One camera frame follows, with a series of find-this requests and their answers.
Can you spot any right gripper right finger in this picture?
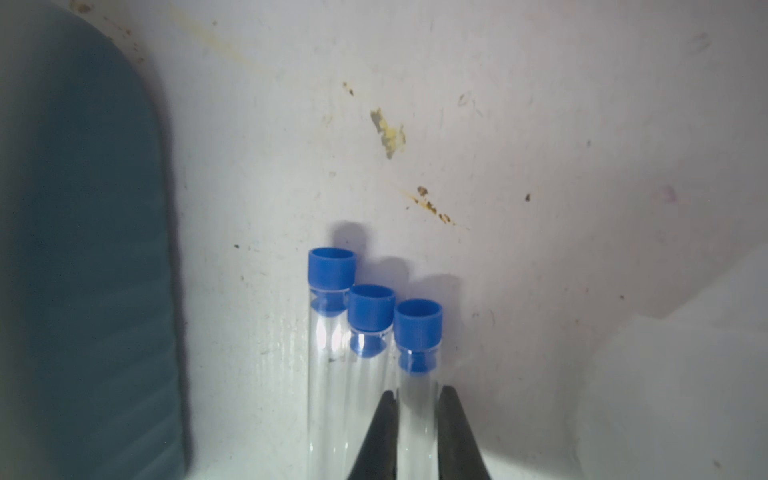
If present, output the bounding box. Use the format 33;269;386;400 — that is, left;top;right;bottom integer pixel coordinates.
436;385;491;480

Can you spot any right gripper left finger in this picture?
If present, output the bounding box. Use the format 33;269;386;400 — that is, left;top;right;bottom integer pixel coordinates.
347;390;399;480

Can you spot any blue capped test tube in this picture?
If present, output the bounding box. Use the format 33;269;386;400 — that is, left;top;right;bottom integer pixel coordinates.
394;299;443;479
343;284;396;479
307;247;357;479

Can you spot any white gauze cloth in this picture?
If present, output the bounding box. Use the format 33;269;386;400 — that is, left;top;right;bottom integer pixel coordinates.
576;247;767;479

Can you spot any teal rectangular plastic tray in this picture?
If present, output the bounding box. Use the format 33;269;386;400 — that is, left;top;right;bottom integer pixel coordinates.
1;1;186;479

